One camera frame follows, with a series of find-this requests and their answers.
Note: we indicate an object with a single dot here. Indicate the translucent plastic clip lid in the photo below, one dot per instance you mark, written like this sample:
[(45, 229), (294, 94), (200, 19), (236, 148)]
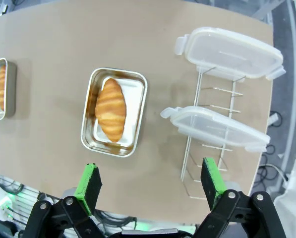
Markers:
[(212, 129), (232, 54)]

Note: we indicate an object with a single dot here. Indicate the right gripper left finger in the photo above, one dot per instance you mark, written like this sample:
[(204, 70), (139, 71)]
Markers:
[(63, 218)]

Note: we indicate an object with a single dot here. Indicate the white power strip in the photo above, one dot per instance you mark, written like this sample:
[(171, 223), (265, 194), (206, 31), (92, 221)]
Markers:
[(4, 203)]

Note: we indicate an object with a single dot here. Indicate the golden croissant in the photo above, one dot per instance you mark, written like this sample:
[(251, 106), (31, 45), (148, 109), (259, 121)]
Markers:
[(0, 89), (110, 111)]

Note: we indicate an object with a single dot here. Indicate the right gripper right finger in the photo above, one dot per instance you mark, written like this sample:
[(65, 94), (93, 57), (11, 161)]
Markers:
[(237, 215)]

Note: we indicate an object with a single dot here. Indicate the rectangular steel container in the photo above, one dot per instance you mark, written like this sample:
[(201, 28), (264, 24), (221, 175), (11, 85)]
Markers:
[(135, 86), (11, 99)]

